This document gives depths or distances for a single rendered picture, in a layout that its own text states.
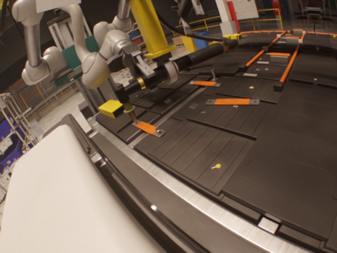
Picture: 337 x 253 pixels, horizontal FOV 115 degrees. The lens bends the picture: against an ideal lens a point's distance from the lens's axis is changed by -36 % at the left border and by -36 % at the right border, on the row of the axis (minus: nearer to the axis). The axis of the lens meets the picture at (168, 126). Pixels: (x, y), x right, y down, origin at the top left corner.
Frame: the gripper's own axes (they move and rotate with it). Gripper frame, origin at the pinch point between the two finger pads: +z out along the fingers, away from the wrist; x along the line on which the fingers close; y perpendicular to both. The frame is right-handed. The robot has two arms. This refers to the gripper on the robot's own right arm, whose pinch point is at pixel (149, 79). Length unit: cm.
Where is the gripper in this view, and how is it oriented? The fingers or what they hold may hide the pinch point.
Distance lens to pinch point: 52.4
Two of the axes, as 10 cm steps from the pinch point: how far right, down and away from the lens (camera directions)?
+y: 8.4, -5.0, 2.1
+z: 5.3, 7.2, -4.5
